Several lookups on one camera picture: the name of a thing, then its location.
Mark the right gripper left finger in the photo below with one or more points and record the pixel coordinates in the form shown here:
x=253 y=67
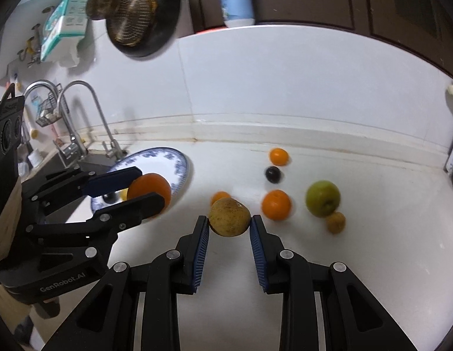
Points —
x=176 y=272

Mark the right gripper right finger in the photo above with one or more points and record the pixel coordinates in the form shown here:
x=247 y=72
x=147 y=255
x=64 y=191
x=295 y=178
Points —
x=282 y=271

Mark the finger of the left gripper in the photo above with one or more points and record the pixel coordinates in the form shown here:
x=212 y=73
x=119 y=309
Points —
x=61 y=188
x=130 y=213

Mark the large orange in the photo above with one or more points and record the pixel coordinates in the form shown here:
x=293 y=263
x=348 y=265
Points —
x=146 y=184

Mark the medium orange tangerine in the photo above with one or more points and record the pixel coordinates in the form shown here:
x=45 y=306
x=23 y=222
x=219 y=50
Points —
x=276 y=205

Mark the small brown kiwi fruit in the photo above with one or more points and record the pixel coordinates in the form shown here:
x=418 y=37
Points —
x=336 y=223

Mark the yellow-brown pear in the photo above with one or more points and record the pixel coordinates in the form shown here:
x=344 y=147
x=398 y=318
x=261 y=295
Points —
x=229 y=218

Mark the green apple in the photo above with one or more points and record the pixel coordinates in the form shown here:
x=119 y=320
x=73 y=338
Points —
x=322 y=198

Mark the dark purple plum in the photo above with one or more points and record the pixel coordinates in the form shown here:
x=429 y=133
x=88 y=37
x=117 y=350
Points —
x=273 y=174

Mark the small orange tangerine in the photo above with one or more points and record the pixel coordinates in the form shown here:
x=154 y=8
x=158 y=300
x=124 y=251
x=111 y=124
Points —
x=279 y=157

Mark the left human hand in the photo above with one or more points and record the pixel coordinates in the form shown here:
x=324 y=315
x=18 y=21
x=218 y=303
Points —
x=9 y=218

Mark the dark plum on plate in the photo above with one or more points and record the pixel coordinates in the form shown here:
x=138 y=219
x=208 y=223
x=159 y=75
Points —
x=110 y=198

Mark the small yellow fruit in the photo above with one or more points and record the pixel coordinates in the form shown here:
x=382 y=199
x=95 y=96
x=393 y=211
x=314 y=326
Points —
x=123 y=194

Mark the large chrome faucet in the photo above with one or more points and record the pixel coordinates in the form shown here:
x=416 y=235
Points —
x=58 y=112

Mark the blue white porcelain plate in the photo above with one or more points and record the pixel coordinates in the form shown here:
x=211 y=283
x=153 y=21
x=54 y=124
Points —
x=168 y=162

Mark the teal white tissue box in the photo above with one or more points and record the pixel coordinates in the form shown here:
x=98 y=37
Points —
x=62 y=32

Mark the small brass ladle strainer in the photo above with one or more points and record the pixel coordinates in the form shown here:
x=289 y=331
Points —
x=101 y=9

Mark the brass metal colander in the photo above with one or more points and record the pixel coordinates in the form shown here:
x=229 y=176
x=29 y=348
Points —
x=131 y=19

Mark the black frying pan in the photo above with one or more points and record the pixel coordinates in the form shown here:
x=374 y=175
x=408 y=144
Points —
x=166 y=16

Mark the wire sink caddy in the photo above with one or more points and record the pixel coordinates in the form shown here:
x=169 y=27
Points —
x=45 y=109

